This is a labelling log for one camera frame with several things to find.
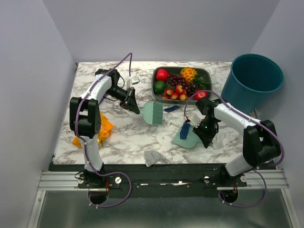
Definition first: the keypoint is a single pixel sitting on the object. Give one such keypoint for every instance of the blue paper scrap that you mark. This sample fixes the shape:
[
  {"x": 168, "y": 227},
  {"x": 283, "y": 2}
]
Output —
[
  {"x": 172, "y": 108},
  {"x": 185, "y": 130}
]

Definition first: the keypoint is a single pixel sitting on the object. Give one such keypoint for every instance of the blue paper scrap by tray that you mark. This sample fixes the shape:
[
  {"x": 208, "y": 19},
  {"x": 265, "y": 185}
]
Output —
[{"x": 172, "y": 108}]

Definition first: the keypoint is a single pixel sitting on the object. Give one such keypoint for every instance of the teal plastic waste bin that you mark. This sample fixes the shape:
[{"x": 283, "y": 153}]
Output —
[{"x": 251, "y": 80}]

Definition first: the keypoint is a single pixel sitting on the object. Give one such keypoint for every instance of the grey fruit tray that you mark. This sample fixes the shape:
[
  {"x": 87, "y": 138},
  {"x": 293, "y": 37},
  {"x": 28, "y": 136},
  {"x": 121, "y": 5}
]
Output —
[{"x": 202, "y": 81}]

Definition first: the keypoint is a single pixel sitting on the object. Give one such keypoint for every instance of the red apple front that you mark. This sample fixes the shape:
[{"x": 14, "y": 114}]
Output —
[{"x": 200, "y": 94}]

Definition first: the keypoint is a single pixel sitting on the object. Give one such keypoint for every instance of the red apple back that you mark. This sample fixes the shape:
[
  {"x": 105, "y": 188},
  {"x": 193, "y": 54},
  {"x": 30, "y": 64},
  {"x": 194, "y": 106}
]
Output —
[{"x": 161, "y": 75}]

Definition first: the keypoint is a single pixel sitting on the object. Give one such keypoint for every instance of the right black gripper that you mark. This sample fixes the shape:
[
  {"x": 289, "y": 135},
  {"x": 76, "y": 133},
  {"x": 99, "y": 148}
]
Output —
[{"x": 206, "y": 137}]

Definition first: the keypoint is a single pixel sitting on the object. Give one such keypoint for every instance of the green lime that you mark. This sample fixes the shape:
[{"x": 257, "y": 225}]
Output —
[{"x": 159, "y": 87}]

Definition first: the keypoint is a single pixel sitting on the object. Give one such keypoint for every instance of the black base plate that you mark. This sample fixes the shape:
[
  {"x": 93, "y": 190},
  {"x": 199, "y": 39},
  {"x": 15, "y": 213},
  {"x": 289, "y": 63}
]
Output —
[{"x": 158, "y": 181}]

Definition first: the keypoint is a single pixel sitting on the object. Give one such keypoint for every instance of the aluminium rail frame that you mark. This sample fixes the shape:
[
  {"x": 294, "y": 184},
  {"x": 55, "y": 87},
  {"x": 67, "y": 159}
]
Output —
[{"x": 65, "y": 181}]

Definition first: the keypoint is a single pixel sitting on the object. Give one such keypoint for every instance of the mint green hand brush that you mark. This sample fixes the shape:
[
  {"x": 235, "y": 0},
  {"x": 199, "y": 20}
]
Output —
[{"x": 152, "y": 113}]

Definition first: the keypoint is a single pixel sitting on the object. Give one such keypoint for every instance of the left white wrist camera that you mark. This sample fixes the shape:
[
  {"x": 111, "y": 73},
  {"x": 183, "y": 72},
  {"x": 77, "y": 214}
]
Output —
[{"x": 132, "y": 81}]

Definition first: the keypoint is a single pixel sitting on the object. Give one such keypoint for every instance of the orange snack bag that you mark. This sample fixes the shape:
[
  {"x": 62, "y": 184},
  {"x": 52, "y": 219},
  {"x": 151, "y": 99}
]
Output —
[{"x": 105, "y": 131}]

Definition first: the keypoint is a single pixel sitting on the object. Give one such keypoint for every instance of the mint green dustpan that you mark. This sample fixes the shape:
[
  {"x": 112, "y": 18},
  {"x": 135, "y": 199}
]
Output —
[{"x": 190, "y": 142}]

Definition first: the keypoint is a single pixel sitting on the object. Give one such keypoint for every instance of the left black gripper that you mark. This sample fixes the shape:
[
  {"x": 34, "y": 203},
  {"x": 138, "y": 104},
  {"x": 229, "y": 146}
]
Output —
[{"x": 131, "y": 104}]

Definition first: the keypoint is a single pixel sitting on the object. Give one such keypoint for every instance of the purple grape bunch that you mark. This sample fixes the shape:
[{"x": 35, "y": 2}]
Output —
[{"x": 176, "y": 80}]

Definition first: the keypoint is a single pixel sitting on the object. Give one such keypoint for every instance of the orange pineapple toy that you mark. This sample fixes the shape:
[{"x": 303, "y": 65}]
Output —
[{"x": 188, "y": 74}]

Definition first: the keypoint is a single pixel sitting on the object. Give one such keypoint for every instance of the red apple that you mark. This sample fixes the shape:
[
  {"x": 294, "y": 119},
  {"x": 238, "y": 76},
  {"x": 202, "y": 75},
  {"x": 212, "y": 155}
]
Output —
[
  {"x": 200, "y": 94},
  {"x": 161, "y": 75}
]

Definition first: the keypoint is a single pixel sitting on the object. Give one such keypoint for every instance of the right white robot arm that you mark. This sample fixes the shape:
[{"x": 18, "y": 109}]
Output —
[{"x": 260, "y": 143}]

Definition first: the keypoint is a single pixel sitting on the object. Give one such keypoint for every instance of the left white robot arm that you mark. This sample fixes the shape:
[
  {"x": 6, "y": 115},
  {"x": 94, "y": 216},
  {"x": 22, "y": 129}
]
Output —
[{"x": 84, "y": 114}]

